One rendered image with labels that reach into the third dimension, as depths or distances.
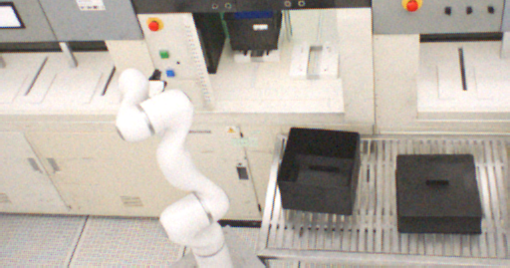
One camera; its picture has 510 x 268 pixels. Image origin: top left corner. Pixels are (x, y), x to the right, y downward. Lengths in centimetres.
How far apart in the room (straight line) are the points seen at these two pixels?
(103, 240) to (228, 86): 121
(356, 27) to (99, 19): 98
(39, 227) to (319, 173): 181
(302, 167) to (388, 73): 52
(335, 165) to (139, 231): 136
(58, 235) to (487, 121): 231
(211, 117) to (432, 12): 106
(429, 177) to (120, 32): 129
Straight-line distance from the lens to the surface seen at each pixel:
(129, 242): 357
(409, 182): 246
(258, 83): 287
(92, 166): 331
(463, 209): 240
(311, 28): 312
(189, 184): 201
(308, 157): 267
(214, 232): 221
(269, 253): 244
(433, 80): 282
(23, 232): 388
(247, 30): 286
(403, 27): 238
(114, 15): 254
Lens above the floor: 280
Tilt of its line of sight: 44 degrees down
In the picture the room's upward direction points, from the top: 11 degrees counter-clockwise
